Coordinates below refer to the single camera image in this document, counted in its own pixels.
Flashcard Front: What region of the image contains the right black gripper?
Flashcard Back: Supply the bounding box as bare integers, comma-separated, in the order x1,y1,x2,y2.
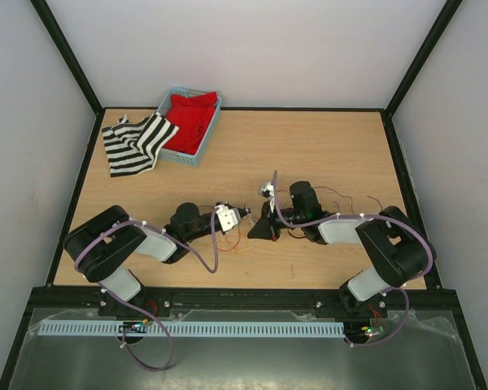
247,199,305,241

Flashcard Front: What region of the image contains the white zip tie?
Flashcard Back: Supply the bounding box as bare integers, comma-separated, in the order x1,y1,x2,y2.
248,215,259,227

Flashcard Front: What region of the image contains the white wire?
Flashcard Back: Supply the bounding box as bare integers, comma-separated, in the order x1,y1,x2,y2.
221,194,351,253

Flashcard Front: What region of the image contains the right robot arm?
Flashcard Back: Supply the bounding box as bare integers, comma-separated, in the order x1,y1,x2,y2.
248,181,436,316

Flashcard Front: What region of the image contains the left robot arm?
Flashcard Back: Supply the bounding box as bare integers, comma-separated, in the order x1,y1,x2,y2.
63,202,251,315

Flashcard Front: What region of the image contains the blue plastic basket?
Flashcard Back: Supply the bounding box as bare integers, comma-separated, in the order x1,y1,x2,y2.
157,87,222,167

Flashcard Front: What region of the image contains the red cloth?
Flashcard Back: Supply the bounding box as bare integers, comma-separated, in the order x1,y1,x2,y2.
164,92,218,155

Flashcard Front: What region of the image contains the black white striped cloth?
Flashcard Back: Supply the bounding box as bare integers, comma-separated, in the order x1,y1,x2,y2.
102,111,179,177

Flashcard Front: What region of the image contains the right circuit board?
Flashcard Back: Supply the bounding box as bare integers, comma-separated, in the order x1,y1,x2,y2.
361,326,385,338

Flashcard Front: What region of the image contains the circuit board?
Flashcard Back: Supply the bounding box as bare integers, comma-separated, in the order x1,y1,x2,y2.
361,326,385,338
118,321,149,333

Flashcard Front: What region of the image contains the left circuit board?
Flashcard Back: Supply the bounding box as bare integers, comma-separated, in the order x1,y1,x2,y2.
118,321,149,333

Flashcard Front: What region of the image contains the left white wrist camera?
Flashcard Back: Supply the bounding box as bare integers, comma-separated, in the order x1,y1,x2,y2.
215,203,242,234

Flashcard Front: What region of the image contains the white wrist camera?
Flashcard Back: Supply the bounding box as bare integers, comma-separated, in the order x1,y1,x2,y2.
258,182,276,214
215,203,242,234

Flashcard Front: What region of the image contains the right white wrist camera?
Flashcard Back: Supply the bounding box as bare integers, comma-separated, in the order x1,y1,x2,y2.
258,182,276,214

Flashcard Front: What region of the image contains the grey slotted cable duct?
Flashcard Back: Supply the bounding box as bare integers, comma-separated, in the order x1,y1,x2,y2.
37,320,344,339

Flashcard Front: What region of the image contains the black aluminium frame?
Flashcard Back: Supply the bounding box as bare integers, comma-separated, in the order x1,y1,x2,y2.
0,1,486,389

